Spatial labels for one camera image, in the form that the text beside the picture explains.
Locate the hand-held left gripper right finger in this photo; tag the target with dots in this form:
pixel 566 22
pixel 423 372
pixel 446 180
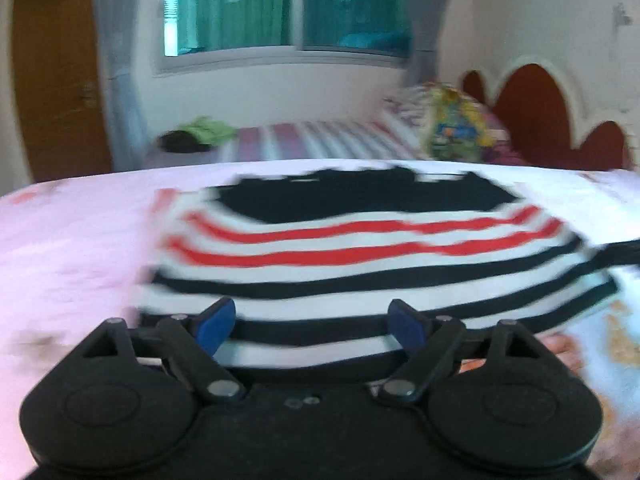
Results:
pixel 407 325

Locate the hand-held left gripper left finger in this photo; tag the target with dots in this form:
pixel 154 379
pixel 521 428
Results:
pixel 215 324

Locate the striped knit sweater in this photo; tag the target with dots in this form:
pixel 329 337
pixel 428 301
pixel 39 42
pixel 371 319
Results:
pixel 360 260

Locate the floral pink bed sheet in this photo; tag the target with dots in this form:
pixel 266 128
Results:
pixel 60 240

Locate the black cloth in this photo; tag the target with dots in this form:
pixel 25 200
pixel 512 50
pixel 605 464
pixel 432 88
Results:
pixel 182 141

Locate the green cloth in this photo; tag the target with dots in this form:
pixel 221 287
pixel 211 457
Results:
pixel 210 129

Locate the striped bed sheet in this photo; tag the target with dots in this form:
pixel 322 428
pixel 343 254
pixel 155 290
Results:
pixel 325 142

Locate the colourful cartoon print bag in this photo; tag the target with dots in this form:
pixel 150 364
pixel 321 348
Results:
pixel 457 127

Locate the striped pillow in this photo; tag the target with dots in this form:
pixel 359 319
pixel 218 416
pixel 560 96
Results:
pixel 407 110

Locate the red and white headboard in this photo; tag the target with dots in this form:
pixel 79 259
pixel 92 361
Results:
pixel 535 110

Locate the grey curtain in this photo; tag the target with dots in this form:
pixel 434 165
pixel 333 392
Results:
pixel 120 70
pixel 427 15

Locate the wooden door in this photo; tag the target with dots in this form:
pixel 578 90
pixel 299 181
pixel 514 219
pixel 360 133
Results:
pixel 55 75

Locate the sliding glass window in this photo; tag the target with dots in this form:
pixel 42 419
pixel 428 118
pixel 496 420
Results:
pixel 235 5

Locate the white wall charger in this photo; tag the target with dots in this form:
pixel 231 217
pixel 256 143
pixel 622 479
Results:
pixel 621 14

